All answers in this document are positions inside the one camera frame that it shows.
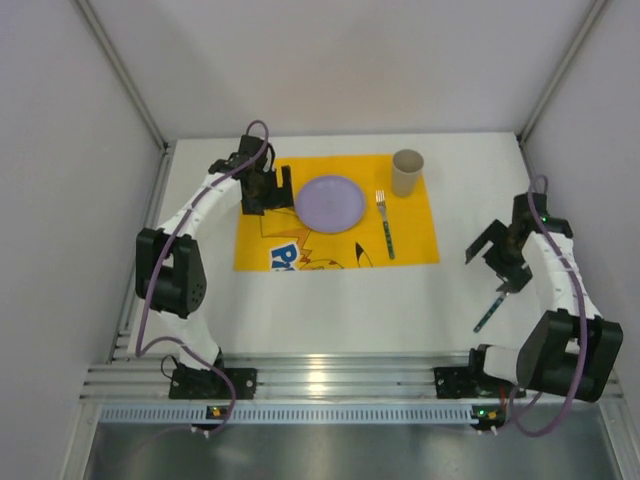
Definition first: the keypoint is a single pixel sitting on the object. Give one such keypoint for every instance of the yellow cloth placemat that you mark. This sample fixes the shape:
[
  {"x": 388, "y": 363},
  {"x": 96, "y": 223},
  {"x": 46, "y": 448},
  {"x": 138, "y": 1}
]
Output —
[{"x": 278, "y": 241}]

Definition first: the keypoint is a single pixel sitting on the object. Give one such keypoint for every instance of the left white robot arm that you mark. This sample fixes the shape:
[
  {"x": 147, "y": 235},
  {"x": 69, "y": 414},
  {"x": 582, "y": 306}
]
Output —
[{"x": 170, "y": 276}]

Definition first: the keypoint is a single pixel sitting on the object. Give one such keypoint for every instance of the fork with teal handle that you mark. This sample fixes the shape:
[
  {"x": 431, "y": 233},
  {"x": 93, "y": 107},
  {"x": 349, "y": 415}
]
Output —
[{"x": 380, "y": 199}]

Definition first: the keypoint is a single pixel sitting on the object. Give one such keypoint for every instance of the beige paper cup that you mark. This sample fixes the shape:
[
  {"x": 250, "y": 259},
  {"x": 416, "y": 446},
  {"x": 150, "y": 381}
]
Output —
[{"x": 407, "y": 166}]

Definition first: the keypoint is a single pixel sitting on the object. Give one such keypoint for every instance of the aluminium rail frame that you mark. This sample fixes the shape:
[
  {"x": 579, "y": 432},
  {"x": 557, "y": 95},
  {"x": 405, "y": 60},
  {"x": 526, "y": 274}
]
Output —
[{"x": 312, "y": 377}]

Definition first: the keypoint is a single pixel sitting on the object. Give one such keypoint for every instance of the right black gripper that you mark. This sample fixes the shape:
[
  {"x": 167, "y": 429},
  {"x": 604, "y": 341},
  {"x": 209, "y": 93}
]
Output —
[{"x": 498, "y": 253}]

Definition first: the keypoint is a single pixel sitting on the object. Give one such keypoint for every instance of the spoon with teal handle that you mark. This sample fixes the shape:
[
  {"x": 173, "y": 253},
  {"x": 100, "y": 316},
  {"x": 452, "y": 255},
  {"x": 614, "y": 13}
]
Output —
[{"x": 490, "y": 312}]

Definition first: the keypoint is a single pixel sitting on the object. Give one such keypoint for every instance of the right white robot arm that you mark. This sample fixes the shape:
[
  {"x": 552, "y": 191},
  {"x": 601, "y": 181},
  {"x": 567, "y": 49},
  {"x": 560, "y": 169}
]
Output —
[{"x": 571, "y": 349}]

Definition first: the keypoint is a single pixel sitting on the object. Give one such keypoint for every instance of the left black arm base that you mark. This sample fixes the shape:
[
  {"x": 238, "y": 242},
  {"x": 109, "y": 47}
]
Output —
[{"x": 191, "y": 384}]

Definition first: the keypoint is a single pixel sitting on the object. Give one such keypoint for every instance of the perforated metal cable tray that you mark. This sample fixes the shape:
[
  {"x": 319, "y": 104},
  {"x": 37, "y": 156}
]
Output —
[{"x": 299, "y": 414}]

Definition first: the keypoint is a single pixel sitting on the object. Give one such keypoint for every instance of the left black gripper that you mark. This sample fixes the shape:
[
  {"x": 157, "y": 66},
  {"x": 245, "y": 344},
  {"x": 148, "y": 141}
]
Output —
[{"x": 273, "y": 195}]

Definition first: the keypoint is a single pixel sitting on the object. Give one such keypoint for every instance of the purple plastic plate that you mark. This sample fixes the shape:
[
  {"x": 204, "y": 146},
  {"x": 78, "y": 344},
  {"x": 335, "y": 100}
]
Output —
[{"x": 330, "y": 204}]

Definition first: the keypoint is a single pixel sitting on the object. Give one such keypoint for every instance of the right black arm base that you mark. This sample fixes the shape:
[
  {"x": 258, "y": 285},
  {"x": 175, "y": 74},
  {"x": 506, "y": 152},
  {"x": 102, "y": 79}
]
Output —
[{"x": 462, "y": 383}]

